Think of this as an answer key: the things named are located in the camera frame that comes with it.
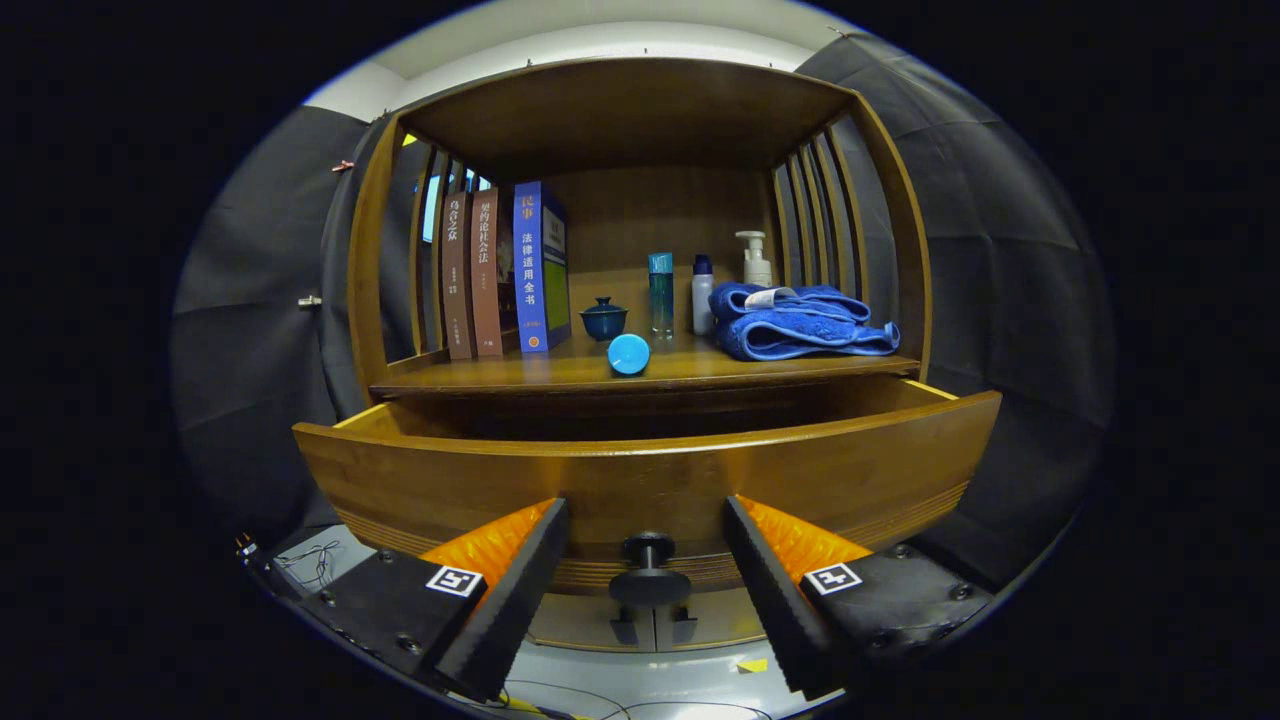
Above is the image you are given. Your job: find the black power strip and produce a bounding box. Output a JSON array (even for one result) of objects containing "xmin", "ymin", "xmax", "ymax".
[{"xmin": 236, "ymin": 535, "xmax": 291, "ymax": 596}]

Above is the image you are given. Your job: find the dark brown book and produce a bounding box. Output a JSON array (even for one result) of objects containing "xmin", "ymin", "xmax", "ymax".
[{"xmin": 441, "ymin": 192, "xmax": 476, "ymax": 361}]

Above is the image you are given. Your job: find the white bottle with blue cap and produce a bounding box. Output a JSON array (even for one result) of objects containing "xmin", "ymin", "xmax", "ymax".
[{"xmin": 691, "ymin": 254, "xmax": 715, "ymax": 337}]

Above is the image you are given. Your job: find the blue folded towel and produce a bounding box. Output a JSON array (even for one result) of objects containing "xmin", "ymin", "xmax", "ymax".
[{"xmin": 709, "ymin": 282, "xmax": 901, "ymax": 362}]

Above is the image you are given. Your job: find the blue book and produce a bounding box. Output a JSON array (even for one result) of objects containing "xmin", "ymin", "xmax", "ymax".
[{"xmin": 513, "ymin": 181, "xmax": 572, "ymax": 353}]

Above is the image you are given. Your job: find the wooden countertop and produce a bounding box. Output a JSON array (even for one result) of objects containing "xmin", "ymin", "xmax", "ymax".
[{"xmin": 370, "ymin": 325, "xmax": 921, "ymax": 396}]

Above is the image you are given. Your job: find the blue and white cosmetic tube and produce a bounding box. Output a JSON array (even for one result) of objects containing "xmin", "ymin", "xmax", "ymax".
[{"xmin": 608, "ymin": 334, "xmax": 652, "ymax": 377}]

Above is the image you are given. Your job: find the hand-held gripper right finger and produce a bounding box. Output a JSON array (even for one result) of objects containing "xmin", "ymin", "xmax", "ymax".
[{"xmin": 722, "ymin": 494, "xmax": 996, "ymax": 701}]

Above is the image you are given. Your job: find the wooden cabinet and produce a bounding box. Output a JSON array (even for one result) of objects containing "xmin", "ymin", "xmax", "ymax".
[{"xmin": 345, "ymin": 57, "xmax": 933, "ymax": 656}]

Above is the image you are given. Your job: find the white pump bottle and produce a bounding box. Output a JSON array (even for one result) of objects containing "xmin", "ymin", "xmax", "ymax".
[{"xmin": 735, "ymin": 231, "xmax": 773, "ymax": 288}]

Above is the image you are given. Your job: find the wooden drawer with black knob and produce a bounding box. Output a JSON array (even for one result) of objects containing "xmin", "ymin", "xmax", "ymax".
[{"xmin": 292, "ymin": 378, "xmax": 1003, "ymax": 606}]

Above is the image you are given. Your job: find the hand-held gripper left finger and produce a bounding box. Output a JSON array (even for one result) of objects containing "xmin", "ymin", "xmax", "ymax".
[{"xmin": 300, "ymin": 497, "xmax": 571, "ymax": 703}]

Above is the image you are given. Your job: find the reddish brown book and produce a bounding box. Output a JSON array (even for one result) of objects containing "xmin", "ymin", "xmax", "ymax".
[{"xmin": 470, "ymin": 187, "xmax": 519, "ymax": 358}]

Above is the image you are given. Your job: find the teal glass bottle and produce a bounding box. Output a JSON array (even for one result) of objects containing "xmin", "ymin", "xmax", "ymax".
[{"xmin": 648, "ymin": 252, "xmax": 675, "ymax": 338}]

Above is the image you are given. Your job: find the blue lidded teacup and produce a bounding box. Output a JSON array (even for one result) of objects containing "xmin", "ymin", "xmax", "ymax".
[{"xmin": 580, "ymin": 296, "xmax": 630, "ymax": 342}]

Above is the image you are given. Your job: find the black floor cable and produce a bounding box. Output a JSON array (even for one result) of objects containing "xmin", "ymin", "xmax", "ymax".
[{"xmin": 500, "ymin": 680, "xmax": 771, "ymax": 720}]

